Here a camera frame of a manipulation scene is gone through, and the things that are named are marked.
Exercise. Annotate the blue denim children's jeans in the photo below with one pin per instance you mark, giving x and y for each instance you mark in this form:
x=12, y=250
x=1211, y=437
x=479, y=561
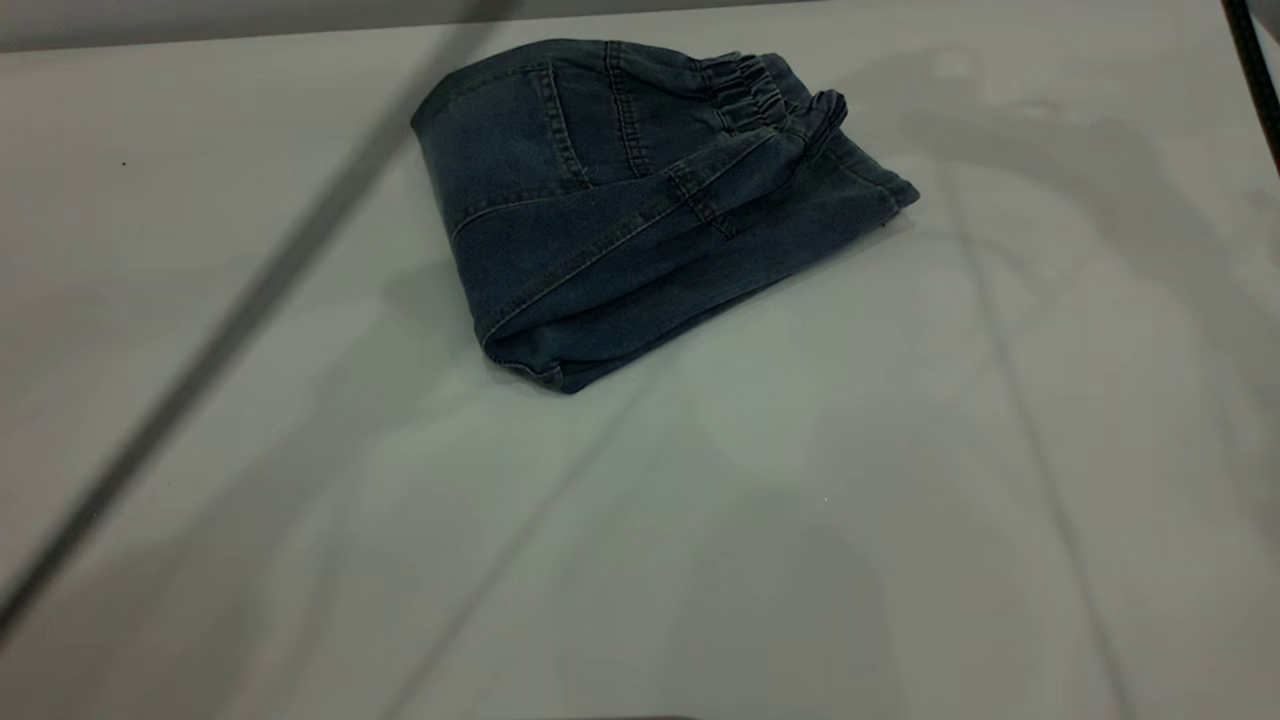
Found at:
x=620, y=230

